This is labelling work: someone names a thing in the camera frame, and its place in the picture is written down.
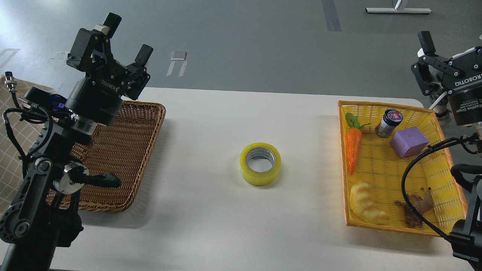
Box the orange toy carrot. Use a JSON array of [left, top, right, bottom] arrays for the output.
[[345, 113, 370, 175]]

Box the brown wicker basket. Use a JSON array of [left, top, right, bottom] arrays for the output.
[[71, 100, 166, 213]]

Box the yellow plastic basket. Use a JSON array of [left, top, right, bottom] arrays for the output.
[[337, 100, 468, 237]]

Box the beige checkered cloth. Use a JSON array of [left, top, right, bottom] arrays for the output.
[[0, 78, 57, 215]]

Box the brown toy root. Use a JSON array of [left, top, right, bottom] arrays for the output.
[[394, 187, 435, 228]]

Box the person in green clothing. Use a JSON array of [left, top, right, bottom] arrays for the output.
[[429, 91, 451, 125]]

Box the small jar with label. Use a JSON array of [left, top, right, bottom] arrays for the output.
[[375, 109, 403, 138]]

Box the white stand base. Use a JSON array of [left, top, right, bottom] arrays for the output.
[[365, 0, 432, 14]]

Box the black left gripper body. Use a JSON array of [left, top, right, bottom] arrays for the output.
[[66, 74, 128, 126]]

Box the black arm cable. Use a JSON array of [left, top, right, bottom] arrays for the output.
[[401, 136, 482, 241], [2, 72, 55, 162]]

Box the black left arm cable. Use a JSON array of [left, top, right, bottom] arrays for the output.
[[2, 72, 55, 162]]

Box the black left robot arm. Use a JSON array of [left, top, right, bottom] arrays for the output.
[[1, 13, 153, 271]]

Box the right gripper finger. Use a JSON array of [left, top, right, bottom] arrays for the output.
[[411, 31, 458, 96]]

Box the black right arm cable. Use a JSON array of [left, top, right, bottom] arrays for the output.
[[401, 136, 482, 241]]

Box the yellow toy croissant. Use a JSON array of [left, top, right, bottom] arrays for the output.
[[348, 181, 390, 225]]

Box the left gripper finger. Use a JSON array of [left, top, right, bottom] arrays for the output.
[[119, 44, 153, 100], [66, 13, 122, 76]]

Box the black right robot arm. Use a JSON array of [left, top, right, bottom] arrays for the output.
[[411, 31, 482, 271]]

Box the purple foam block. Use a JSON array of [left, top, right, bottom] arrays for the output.
[[390, 126, 429, 158]]

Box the yellow tape roll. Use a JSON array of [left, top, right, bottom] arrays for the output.
[[239, 142, 282, 186]]

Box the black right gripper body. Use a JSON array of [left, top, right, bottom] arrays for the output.
[[442, 46, 482, 126]]

